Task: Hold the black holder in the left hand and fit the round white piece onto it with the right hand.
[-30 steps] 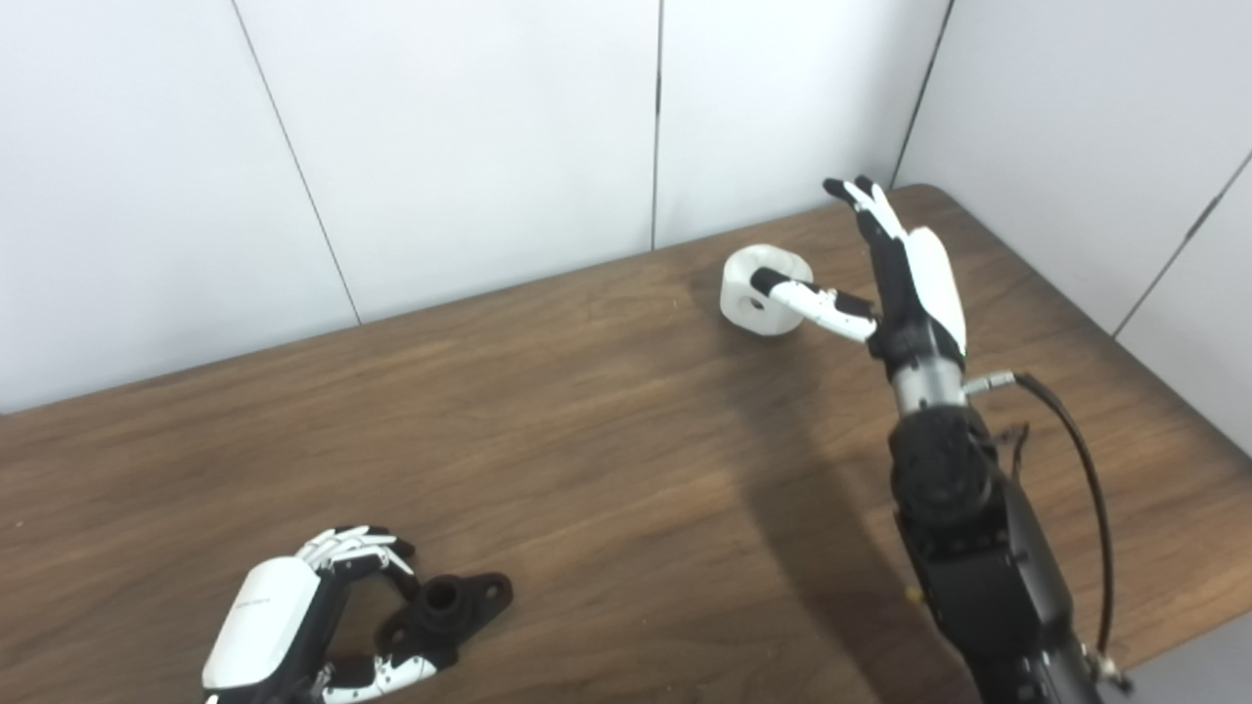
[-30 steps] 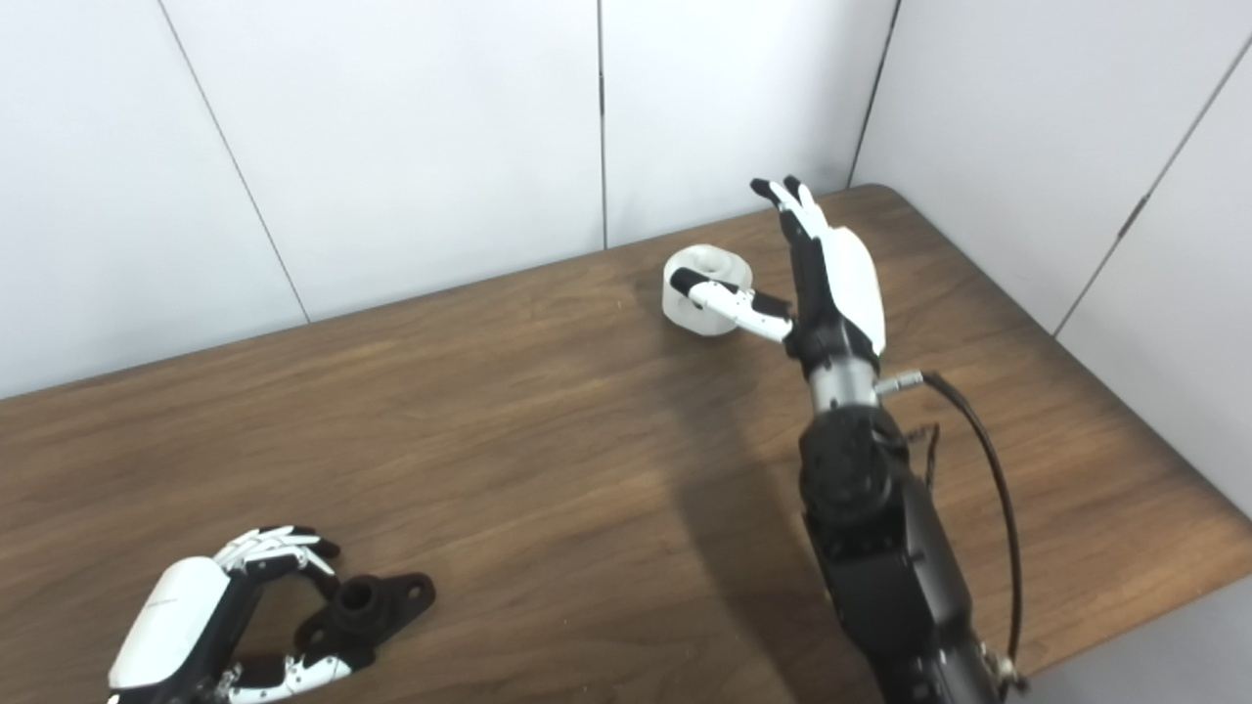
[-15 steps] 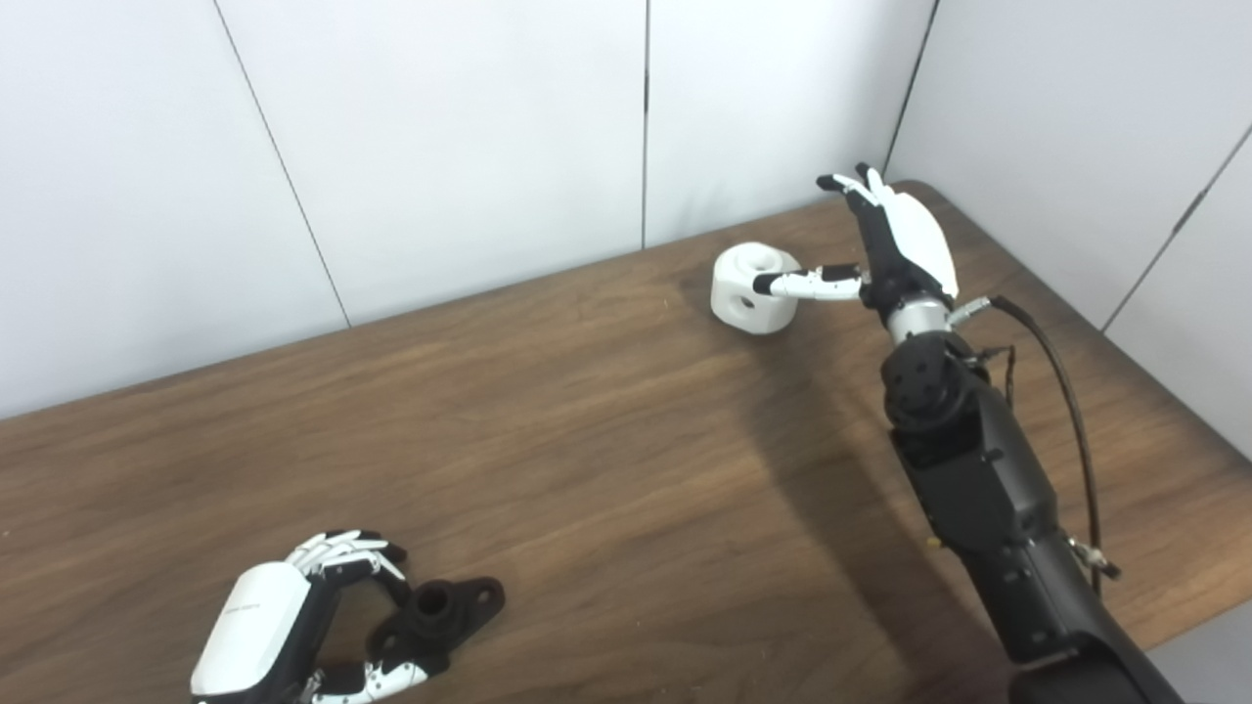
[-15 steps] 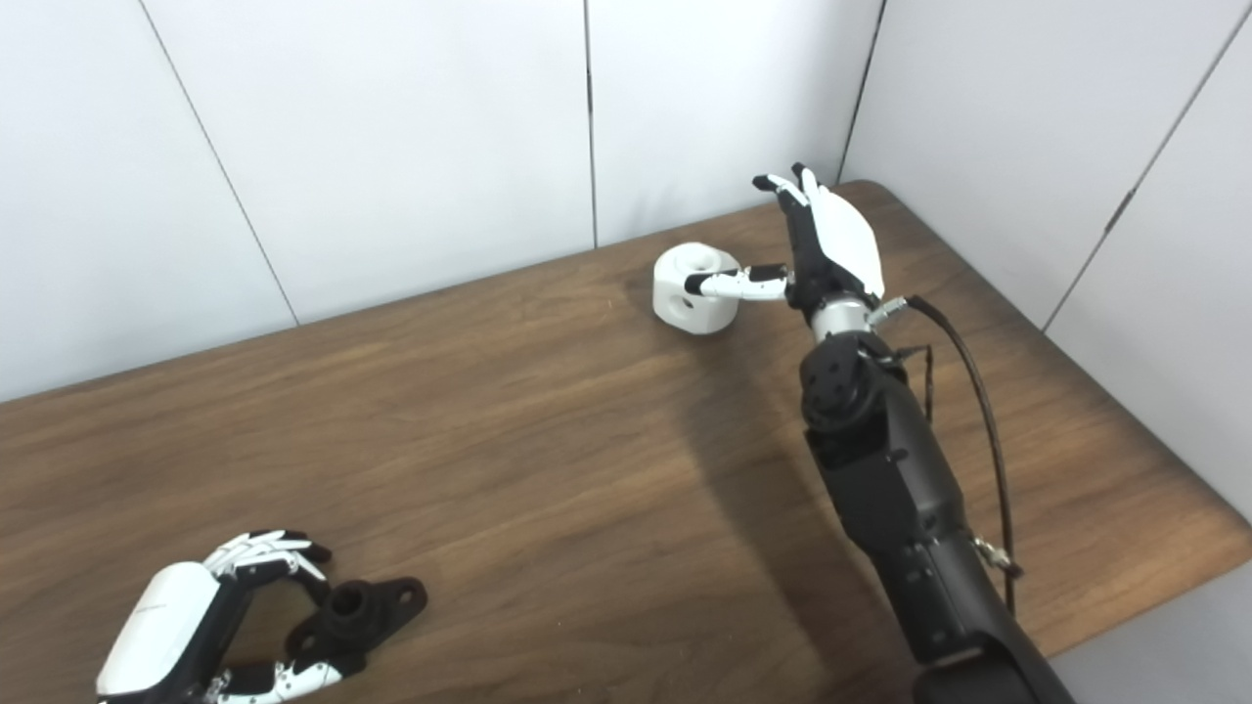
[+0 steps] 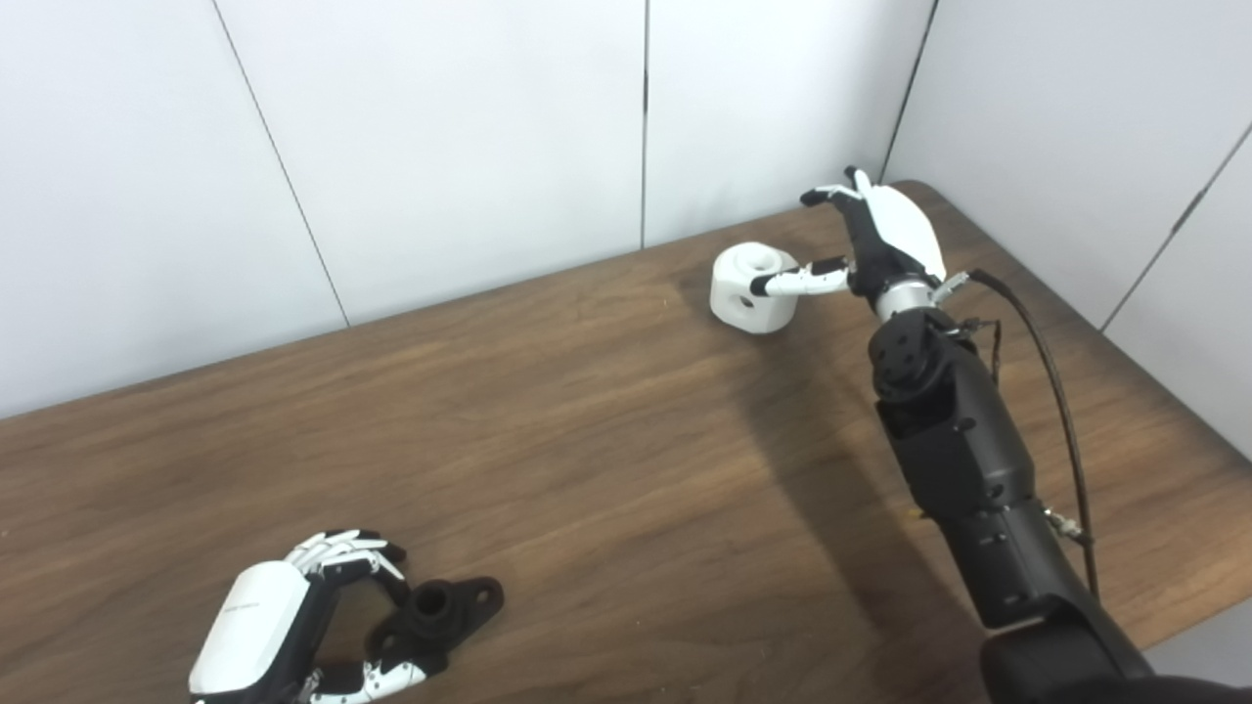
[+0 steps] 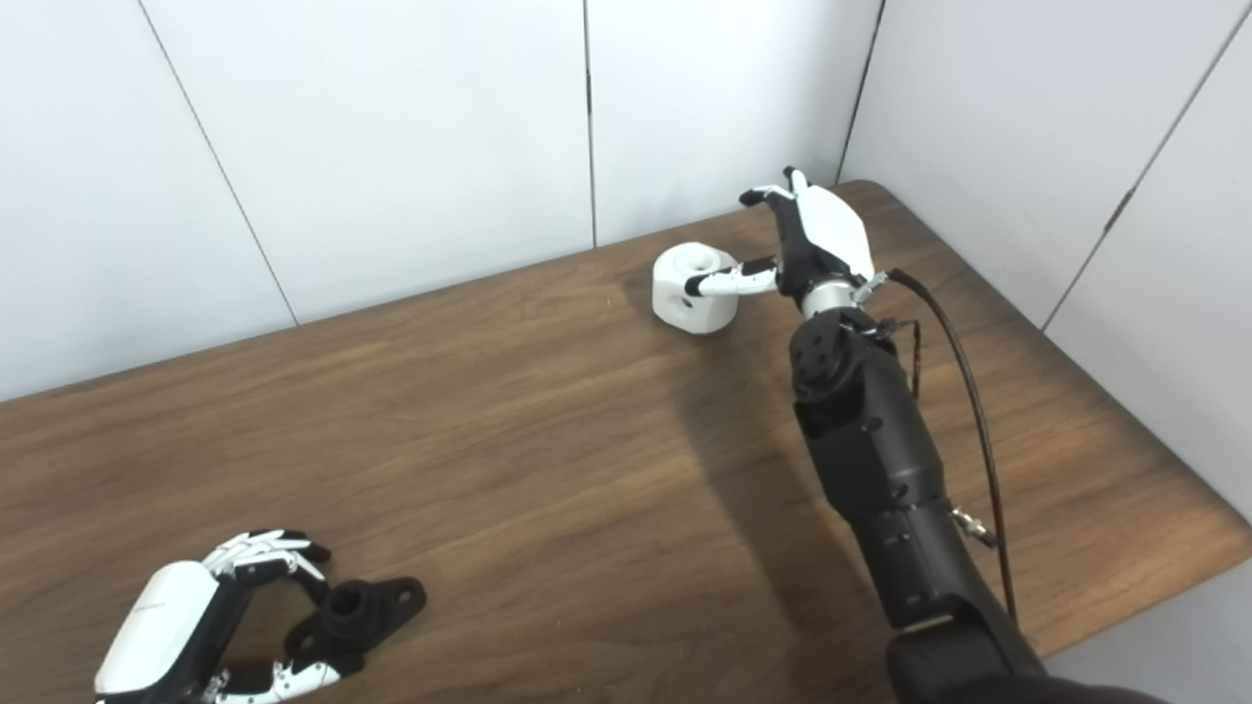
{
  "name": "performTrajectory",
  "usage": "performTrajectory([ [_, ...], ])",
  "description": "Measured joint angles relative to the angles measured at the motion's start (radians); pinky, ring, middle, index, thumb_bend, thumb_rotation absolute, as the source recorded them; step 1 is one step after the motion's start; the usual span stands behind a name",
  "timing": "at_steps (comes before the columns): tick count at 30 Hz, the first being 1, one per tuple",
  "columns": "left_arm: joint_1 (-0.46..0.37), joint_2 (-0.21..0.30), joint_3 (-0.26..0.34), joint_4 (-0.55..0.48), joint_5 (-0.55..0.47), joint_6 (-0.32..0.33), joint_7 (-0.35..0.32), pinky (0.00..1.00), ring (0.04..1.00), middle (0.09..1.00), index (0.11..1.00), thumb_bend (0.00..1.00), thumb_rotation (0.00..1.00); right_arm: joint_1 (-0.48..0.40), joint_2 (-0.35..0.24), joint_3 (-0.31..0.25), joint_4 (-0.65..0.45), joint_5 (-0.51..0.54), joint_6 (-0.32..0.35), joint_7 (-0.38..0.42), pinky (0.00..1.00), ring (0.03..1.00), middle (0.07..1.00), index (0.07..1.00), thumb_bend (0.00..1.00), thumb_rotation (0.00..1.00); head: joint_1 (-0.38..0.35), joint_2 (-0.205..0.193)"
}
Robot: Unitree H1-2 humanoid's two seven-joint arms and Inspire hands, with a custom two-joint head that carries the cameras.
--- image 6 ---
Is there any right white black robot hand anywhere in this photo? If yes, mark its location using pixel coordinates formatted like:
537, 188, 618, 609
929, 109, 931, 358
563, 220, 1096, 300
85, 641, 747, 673
685, 166, 876, 304

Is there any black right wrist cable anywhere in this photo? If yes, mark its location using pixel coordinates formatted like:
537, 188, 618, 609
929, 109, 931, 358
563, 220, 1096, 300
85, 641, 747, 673
853, 269, 1020, 627

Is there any black flanged holder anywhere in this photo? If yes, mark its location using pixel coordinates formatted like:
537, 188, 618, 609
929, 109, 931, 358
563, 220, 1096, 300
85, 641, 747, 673
284, 576, 427, 676

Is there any round white plastic piece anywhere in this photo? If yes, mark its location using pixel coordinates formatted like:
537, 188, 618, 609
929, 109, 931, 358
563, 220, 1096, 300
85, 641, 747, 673
652, 242, 741, 335

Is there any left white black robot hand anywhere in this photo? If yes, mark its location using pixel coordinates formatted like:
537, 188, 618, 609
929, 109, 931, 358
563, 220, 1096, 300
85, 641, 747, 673
93, 529, 343, 704

